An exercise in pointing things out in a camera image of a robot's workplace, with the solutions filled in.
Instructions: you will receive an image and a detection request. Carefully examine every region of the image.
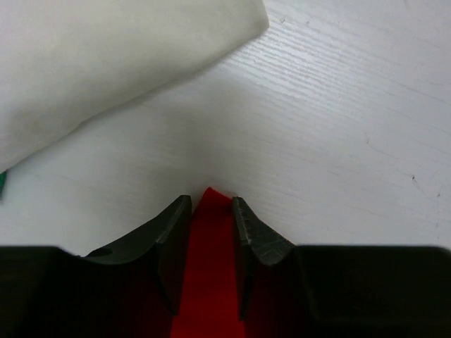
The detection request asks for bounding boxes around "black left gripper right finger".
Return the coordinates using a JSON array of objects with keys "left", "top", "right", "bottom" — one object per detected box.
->
[{"left": 233, "top": 197, "right": 450, "bottom": 337}]

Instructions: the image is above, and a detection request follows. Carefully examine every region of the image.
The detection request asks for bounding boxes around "white t shirt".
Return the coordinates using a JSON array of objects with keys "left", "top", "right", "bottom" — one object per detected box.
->
[{"left": 1, "top": 1, "right": 268, "bottom": 170}]

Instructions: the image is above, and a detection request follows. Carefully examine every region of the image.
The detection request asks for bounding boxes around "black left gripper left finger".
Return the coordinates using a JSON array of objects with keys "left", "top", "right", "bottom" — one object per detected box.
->
[{"left": 1, "top": 195, "right": 192, "bottom": 337}]

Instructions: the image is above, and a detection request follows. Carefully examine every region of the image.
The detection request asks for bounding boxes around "green t shirt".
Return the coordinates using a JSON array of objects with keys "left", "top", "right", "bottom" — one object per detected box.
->
[{"left": 0, "top": 171, "right": 7, "bottom": 199}]

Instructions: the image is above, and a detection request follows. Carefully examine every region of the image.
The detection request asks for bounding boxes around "red t shirt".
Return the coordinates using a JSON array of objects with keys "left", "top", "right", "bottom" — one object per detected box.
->
[{"left": 171, "top": 188, "right": 245, "bottom": 338}]

